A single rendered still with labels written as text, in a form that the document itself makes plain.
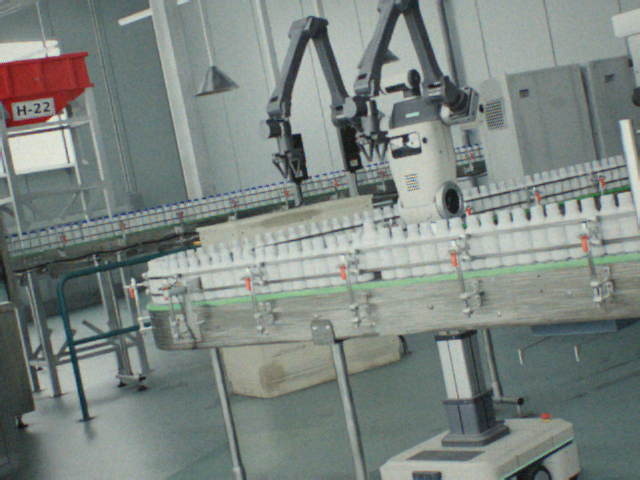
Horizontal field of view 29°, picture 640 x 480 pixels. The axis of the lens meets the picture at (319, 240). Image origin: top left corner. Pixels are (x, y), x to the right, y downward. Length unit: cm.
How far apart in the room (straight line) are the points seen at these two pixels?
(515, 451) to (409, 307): 90
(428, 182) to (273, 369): 374
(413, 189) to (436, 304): 87
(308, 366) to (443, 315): 443
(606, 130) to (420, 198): 607
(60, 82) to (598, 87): 453
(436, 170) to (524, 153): 541
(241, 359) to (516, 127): 310
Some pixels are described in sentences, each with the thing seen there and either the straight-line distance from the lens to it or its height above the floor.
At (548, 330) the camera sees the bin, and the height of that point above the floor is 75.
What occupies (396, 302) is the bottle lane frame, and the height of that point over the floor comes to 93.
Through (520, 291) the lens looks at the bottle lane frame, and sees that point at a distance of 368.
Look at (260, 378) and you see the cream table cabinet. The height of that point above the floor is 13.
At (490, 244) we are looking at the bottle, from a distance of 373.
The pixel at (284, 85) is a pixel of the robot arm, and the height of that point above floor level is 172.
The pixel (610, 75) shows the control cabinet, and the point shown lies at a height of 173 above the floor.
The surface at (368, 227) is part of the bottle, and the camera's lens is 402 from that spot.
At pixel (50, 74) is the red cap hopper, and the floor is 265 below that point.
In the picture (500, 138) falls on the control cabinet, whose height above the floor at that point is 139.
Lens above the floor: 138
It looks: 3 degrees down
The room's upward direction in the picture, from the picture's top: 11 degrees counter-clockwise
